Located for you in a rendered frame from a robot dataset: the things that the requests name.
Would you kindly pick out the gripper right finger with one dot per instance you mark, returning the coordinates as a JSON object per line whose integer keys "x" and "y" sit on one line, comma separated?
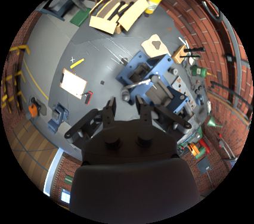
{"x": 145, "y": 115}

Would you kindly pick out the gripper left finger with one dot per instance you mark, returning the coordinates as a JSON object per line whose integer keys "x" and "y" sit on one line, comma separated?
{"x": 108, "y": 117}

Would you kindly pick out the grey clamp screw head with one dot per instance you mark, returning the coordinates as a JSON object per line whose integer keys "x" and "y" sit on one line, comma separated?
{"x": 125, "y": 95}

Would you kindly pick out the steel tommy bar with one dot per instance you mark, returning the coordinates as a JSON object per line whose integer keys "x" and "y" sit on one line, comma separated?
{"x": 136, "y": 84}

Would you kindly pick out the grey round plunger knob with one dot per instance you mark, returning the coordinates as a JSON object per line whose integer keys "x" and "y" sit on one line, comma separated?
{"x": 154, "y": 79}

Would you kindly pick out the white parts tray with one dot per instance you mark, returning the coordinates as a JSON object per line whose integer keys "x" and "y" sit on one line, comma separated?
{"x": 183, "y": 89}

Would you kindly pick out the grey steel bush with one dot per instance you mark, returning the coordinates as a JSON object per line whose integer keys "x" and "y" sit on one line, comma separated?
{"x": 173, "y": 71}

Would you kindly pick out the red and black knife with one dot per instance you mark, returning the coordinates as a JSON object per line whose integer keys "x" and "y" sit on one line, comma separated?
{"x": 88, "y": 98}

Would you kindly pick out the brown clipboard with white paper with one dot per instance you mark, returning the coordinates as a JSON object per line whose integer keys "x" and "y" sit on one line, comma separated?
{"x": 73, "y": 83}

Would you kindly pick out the blue bench vise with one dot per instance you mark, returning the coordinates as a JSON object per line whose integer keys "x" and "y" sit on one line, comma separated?
{"x": 57, "y": 117}

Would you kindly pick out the small blue cylinder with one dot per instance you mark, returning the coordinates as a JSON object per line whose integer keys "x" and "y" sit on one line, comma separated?
{"x": 199, "y": 100}

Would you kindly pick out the green lathe with orange guard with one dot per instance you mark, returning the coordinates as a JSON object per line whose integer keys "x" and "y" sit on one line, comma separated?
{"x": 195, "y": 149}

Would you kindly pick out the yellow pencil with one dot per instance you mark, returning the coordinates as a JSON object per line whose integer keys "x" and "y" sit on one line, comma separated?
{"x": 77, "y": 63}

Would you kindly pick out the small white bottle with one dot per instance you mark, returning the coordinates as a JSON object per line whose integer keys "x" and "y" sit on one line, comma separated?
{"x": 208, "y": 107}

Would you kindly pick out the beige stained rag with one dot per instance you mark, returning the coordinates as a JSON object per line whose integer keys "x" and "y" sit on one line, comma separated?
{"x": 155, "y": 49}

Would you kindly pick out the green funnel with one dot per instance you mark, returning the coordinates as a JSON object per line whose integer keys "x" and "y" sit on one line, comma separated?
{"x": 213, "y": 122}

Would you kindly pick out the wooden tool block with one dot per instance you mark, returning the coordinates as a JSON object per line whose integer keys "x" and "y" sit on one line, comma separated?
{"x": 178, "y": 54}

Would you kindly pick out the green oil can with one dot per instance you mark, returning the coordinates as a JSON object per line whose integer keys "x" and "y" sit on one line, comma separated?
{"x": 198, "y": 71}

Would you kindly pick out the white round cup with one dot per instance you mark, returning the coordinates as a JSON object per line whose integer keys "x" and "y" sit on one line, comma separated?
{"x": 191, "y": 61}

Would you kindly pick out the black screwdriver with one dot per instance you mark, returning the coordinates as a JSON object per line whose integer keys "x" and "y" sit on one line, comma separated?
{"x": 193, "y": 49}
{"x": 190, "y": 56}

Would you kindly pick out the orange power tool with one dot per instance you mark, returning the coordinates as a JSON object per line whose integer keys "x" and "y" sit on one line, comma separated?
{"x": 32, "y": 109}

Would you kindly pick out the white stick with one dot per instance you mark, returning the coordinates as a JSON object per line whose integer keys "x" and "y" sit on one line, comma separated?
{"x": 182, "y": 40}

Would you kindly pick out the grey pipe with red valve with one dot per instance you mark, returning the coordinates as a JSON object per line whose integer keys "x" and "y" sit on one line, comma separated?
{"x": 223, "y": 144}

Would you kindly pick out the wooden pole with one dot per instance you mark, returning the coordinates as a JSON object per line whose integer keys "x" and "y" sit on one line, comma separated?
{"x": 228, "y": 107}

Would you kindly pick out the grey metal rack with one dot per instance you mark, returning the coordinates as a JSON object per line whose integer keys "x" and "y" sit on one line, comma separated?
{"x": 230, "y": 92}

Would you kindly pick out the window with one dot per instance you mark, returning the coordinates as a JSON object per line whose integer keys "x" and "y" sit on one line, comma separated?
{"x": 65, "y": 195}

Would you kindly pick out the open cardboard box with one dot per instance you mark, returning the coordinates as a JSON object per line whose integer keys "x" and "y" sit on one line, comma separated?
{"x": 131, "y": 12}

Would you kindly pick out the black tool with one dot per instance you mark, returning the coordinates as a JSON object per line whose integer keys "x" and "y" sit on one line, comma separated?
{"x": 119, "y": 11}

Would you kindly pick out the yellow plastic bottle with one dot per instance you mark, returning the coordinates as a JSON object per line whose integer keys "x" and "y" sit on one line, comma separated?
{"x": 153, "y": 2}

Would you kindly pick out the grey blue machine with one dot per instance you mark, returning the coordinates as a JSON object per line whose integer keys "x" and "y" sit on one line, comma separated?
{"x": 59, "y": 6}

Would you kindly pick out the blue jig frame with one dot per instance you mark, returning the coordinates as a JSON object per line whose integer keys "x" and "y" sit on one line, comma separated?
{"x": 137, "y": 60}

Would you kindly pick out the green wall sign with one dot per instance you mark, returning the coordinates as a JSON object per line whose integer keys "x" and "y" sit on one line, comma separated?
{"x": 69, "y": 179}

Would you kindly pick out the white door frame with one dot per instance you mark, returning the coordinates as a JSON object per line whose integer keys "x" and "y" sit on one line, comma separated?
{"x": 52, "y": 170}

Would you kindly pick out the grey wall panel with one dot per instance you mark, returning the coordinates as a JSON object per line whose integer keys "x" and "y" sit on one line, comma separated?
{"x": 203, "y": 165}

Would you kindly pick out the grey wall pipe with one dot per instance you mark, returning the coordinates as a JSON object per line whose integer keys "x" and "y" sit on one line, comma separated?
{"x": 238, "y": 59}

